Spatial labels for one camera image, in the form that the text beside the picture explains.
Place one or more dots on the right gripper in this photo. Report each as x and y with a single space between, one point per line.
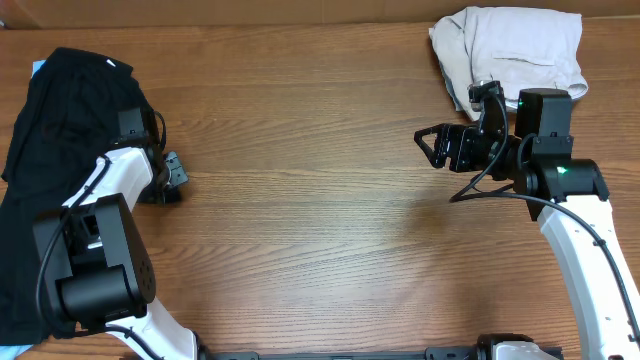
457 135

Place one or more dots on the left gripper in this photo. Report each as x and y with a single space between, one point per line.
178 175

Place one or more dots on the black t-shirt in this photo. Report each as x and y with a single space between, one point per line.
69 119

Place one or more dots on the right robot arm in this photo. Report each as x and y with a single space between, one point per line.
568 198

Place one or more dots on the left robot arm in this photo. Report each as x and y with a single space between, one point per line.
96 275

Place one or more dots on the light blue folded garment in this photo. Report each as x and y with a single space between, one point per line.
450 90

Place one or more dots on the folded beige shorts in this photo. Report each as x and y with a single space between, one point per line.
519 47

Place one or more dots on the light blue cloth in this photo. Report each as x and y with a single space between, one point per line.
36 66

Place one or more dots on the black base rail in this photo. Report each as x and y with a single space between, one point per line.
430 353

